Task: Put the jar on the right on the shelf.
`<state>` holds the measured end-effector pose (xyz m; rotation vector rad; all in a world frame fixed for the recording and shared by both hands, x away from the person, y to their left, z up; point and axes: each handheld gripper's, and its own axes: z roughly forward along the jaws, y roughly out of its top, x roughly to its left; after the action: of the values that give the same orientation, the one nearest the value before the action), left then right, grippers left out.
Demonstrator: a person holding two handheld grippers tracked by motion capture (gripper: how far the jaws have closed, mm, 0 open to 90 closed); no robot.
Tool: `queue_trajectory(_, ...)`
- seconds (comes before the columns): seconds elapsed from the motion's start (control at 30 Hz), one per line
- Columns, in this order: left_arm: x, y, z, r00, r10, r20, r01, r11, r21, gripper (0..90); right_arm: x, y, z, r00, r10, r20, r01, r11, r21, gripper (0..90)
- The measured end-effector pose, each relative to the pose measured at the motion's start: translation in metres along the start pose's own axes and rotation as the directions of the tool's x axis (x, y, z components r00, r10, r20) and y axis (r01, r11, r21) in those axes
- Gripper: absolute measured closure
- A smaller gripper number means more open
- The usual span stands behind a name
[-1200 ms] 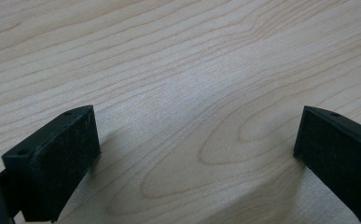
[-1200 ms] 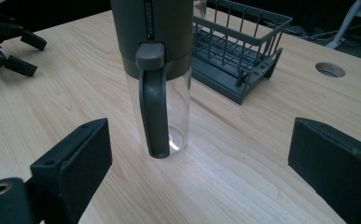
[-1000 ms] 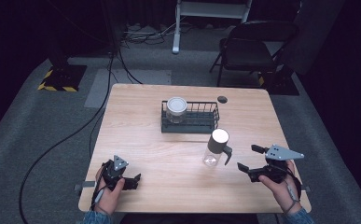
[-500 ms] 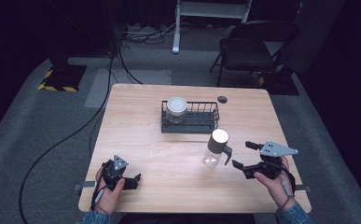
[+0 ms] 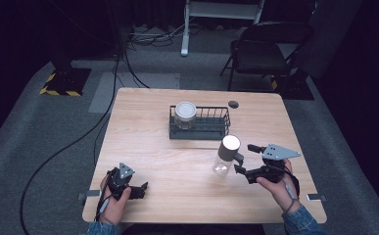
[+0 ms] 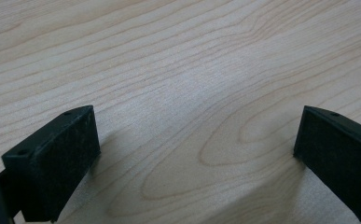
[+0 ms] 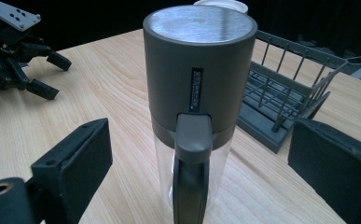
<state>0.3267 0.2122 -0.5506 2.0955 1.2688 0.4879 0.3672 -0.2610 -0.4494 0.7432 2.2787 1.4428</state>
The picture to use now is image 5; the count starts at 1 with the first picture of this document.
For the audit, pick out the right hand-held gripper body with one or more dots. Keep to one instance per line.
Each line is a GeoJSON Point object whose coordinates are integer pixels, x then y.
{"type": "Point", "coordinates": [278, 152]}

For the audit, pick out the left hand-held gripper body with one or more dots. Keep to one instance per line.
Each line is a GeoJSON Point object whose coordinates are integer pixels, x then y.
{"type": "Point", "coordinates": [120, 179]}

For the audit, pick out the clear jar with grey cap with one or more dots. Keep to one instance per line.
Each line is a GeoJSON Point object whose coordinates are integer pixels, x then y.
{"type": "Point", "coordinates": [227, 153]}

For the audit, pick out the clear jar with white lid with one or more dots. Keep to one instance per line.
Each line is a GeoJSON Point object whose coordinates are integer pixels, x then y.
{"type": "Point", "coordinates": [185, 112]}

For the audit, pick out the person's left hand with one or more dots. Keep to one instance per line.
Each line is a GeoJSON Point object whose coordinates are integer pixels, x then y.
{"type": "Point", "coordinates": [112, 209]}

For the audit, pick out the person's right hand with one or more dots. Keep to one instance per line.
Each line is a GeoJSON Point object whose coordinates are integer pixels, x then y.
{"type": "Point", "coordinates": [280, 192]}

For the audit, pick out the black table grommet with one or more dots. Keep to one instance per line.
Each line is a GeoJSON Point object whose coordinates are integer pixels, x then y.
{"type": "Point", "coordinates": [233, 104]}

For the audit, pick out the black base with yellow stripes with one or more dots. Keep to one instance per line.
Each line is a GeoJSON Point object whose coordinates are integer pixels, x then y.
{"type": "Point", "coordinates": [294, 89]}
{"type": "Point", "coordinates": [66, 81]}

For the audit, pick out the black folding chair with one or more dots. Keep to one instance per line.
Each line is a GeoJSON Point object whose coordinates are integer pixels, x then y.
{"type": "Point", "coordinates": [259, 52]}

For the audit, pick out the grey fabric panel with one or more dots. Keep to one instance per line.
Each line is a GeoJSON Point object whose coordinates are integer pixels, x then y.
{"type": "Point", "coordinates": [334, 36]}

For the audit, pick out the white metal stand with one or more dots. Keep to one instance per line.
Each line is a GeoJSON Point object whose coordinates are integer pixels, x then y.
{"type": "Point", "coordinates": [185, 39]}

